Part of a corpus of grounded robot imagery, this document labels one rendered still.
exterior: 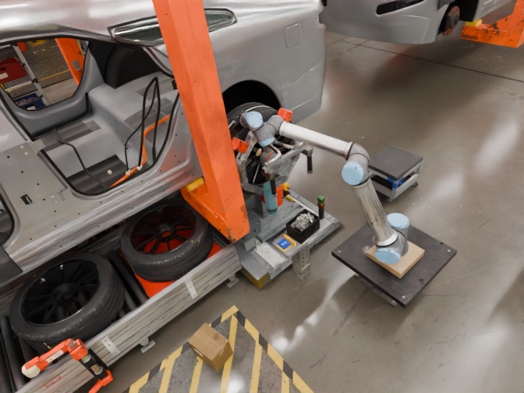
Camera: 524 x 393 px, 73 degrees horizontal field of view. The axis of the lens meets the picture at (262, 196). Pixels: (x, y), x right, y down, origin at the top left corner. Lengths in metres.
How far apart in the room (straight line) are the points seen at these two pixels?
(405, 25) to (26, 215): 3.98
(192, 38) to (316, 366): 2.02
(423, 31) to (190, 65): 3.34
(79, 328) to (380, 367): 1.86
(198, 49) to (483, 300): 2.44
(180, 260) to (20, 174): 1.07
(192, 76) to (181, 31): 0.20
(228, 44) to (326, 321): 1.98
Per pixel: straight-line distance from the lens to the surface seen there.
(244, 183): 2.46
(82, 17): 2.28
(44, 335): 2.58
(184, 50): 1.74
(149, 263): 2.57
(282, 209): 3.05
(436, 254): 2.72
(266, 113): 2.48
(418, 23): 4.61
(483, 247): 3.29
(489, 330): 2.86
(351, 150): 2.09
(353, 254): 2.62
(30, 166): 2.27
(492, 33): 5.49
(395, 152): 3.51
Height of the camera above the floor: 2.33
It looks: 41 degrees down
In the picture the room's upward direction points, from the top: 9 degrees counter-clockwise
